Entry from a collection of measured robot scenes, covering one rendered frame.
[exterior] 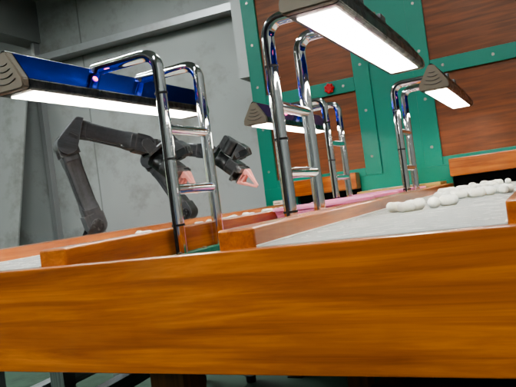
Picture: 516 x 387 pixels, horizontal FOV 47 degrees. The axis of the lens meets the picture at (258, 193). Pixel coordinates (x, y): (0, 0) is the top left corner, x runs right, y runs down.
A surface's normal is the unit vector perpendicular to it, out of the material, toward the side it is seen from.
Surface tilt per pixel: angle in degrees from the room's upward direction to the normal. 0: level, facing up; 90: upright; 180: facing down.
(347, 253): 90
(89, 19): 90
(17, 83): 90
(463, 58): 90
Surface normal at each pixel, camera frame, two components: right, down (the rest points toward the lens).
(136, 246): 0.89, -0.12
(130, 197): -0.38, 0.04
